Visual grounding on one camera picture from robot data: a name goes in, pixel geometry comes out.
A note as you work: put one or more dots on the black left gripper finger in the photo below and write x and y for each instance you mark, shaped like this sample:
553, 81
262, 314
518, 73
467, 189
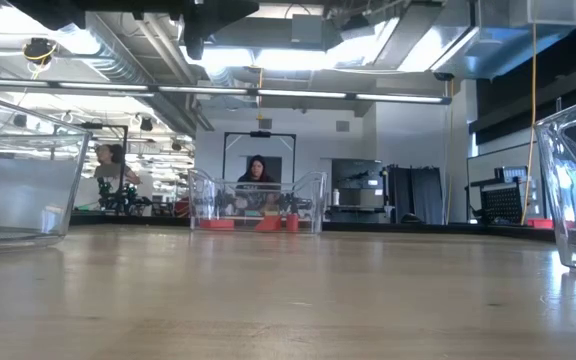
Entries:
225, 9

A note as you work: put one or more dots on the red wedge block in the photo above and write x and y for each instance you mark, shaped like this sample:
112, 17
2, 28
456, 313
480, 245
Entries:
270, 225

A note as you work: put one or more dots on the black background station frame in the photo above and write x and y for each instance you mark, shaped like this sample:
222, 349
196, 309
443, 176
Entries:
225, 150

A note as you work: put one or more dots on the red rectangular block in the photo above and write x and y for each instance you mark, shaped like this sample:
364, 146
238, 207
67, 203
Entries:
217, 225

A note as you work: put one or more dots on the black background cabinet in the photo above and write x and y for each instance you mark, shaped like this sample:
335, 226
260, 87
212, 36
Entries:
358, 195

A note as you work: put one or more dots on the grey square wall panel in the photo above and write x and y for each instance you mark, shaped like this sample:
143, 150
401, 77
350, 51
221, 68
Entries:
342, 125
265, 123

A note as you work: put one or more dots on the black ceiling spotlight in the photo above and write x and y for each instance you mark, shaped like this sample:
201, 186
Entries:
146, 124
177, 145

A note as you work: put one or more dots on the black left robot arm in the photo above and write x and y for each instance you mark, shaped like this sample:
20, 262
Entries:
58, 10

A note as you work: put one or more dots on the person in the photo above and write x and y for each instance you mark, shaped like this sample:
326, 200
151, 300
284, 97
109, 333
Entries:
257, 170
113, 165

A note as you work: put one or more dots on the black background robot arms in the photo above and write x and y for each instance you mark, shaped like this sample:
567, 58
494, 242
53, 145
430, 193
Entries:
123, 200

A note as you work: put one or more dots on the red flat tray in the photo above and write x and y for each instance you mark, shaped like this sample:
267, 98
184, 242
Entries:
540, 223

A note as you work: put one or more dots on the white bottle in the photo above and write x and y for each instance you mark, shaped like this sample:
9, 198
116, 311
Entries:
336, 197

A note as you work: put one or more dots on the black table frame rails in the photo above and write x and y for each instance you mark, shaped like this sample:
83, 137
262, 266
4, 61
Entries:
368, 226

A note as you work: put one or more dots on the long suspended light bar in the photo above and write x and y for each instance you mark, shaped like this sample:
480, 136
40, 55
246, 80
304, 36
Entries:
293, 93

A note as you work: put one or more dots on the dark grey curtain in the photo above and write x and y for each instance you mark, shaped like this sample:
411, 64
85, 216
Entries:
418, 195

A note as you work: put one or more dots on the black perforated cart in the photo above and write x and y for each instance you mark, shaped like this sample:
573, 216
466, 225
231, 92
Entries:
503, 202

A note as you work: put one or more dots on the dark red chair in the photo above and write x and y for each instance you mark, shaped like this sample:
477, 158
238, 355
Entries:
182, 207

